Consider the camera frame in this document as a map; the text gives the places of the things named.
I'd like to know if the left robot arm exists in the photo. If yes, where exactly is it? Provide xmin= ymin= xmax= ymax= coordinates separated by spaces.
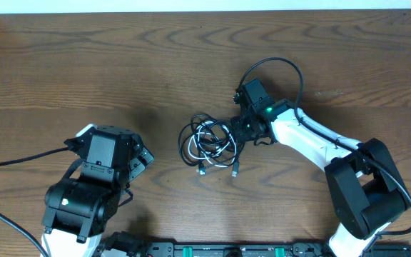
xmin=41 ymin=124 xmax=154 ymax=256

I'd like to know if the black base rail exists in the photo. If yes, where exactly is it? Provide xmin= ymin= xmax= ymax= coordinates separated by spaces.
xmin=91 ymin=231 xmax=411 ymax=257

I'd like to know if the black USB cable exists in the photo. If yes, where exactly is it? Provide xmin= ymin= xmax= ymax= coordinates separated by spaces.
xmin=177 ymin=113 xmax=245 ymax=178

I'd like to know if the white USB cable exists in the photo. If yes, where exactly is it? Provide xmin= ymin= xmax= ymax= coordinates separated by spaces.
xmin=187 ymin=120 xmax=238 ymax=168

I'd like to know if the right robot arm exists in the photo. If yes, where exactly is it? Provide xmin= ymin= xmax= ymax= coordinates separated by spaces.
xmin=231 ymin=79 xmax=410 ymax=256

